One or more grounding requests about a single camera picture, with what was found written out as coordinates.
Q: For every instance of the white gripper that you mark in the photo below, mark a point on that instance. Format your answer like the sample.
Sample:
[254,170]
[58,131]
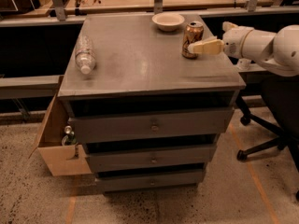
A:
[234,43]

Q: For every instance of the orange soda can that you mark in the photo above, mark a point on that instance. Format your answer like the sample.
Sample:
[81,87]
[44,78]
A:
[193,32]

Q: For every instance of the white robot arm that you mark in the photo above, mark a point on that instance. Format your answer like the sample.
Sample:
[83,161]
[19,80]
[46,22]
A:
[277,53]

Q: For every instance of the hand sanitizer pump bottle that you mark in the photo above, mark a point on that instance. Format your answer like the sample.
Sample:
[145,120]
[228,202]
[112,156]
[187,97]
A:
[243,64]

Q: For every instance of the clear plastic water bottle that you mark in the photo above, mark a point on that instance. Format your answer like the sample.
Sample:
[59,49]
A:
[84,55]

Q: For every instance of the can inside cardboard box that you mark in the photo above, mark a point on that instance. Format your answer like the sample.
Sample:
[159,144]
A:
[69,136]

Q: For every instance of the white ceramic bowl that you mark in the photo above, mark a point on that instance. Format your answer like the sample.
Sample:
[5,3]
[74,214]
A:
[168,22]

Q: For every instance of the grey drawer cabinet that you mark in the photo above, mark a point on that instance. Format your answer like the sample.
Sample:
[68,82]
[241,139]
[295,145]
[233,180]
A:
[146,116]

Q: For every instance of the cardboard box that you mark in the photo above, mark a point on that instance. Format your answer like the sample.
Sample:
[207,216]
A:
[60,159]

